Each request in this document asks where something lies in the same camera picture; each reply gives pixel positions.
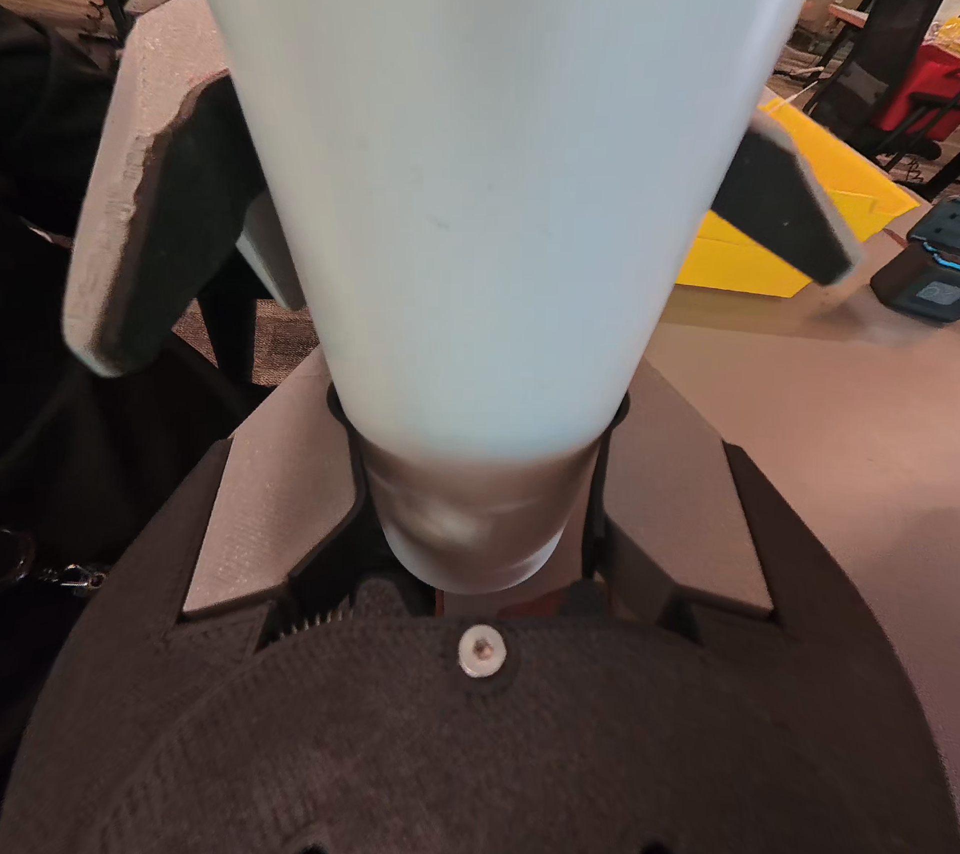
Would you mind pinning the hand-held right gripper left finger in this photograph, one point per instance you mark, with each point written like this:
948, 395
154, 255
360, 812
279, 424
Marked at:
278, 509

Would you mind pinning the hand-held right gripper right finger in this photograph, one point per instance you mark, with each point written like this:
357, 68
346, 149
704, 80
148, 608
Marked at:
675, 509

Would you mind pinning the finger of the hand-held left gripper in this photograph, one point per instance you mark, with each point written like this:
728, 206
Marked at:
128, 194
795, 202

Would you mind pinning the white bottle with black cap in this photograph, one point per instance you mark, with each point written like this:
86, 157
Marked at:
495, 194

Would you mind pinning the yellow plastic bin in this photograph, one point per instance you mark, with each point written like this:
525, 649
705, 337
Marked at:
855, 187

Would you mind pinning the black device case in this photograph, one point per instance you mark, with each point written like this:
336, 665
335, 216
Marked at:
923, 269

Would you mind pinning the red storage bin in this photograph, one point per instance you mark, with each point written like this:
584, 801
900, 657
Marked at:
923, 82

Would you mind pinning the person's black clothing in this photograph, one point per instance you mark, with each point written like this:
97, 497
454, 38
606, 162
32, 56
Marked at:
60, 389

